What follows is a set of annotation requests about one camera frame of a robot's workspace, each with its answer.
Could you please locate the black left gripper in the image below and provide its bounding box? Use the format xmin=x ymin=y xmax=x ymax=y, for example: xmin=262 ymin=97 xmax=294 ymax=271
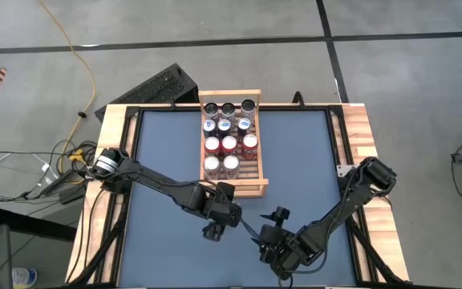
xmin=201 ymin=182 xmax=243 ymax=242

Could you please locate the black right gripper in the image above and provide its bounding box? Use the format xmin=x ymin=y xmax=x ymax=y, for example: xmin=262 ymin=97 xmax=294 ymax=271
xmin=250 ymin=206 xmax=297 ymax=278

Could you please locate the silver Diet Coke can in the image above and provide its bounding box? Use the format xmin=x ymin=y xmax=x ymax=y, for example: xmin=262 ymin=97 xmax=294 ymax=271
xmin=203 ymin=155 xmax=221 ymax=180
xmin=222 ymin=154 xmax=241 ymax=180

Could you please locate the dark red soda can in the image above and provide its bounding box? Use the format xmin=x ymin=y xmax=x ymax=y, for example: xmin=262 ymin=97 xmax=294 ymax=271
xmin=204 ymin=136 xmax=221 ymax=157

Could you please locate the silver light-blue Red Bull can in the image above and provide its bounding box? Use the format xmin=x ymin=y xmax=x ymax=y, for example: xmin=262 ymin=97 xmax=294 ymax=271
xmin=237 ymin=116 xmax=253 ymax=137
xmin=202 ymin=119 xmax=217 ymax=140

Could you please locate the blue Red Bull can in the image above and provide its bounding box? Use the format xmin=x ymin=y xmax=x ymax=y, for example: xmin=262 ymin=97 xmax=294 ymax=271
xmin=217 ymin=118 xmax=232 ymax=137

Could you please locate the black-lid slim can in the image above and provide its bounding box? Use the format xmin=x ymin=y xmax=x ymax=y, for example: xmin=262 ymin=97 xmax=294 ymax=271
xmin=241 ymin=99 xmax=256 ymax=120

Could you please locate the wooden slatted shelf rack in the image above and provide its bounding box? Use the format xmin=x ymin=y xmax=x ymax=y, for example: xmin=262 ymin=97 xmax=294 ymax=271
xmin=197 ymin=88 xmax=270 ymax=198

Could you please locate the black power adapter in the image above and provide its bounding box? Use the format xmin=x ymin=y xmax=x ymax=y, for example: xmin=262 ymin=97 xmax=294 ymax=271
xmin=58 ymin=186 xmax=86 ymax=206

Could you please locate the black perforated box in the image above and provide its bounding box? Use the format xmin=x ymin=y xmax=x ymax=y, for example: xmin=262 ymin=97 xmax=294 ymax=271
xmin=93 ymin=63 xmax=200 ymax=124

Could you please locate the black power strip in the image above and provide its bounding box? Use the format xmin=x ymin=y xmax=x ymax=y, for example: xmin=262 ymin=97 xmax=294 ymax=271
xmin=40 ymin=168 xmax=91 ymax=193

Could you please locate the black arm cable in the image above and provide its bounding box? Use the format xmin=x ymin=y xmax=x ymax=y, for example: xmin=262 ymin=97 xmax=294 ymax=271
xmin=277 ymin=240 xmax=336 ymax=282

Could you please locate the yellow cable connector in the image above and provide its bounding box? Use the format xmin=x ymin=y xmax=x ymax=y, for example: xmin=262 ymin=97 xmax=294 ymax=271
xmin=68 ymin=148 xmax=87 ymax=164

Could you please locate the yellow floor cable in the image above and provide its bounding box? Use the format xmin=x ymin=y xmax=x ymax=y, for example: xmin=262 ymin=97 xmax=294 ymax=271
xmin=37 ymin=0 xmax=96 ymax=173

